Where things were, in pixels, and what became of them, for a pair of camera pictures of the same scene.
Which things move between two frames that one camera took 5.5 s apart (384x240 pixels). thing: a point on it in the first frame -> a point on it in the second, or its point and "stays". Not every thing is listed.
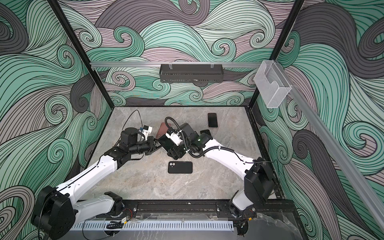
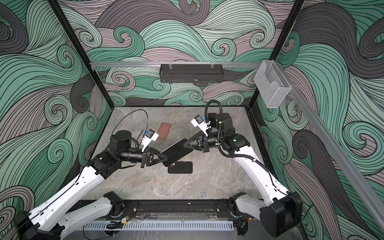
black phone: x=180 y=167 stays
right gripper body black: x=180 y=150 -> x=209 y=142
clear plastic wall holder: x=272 y=83 stays
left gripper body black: x=146 y=147 -> x=145 y=159
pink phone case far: x=162 y=129 stays
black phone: x=212 y=121 stays
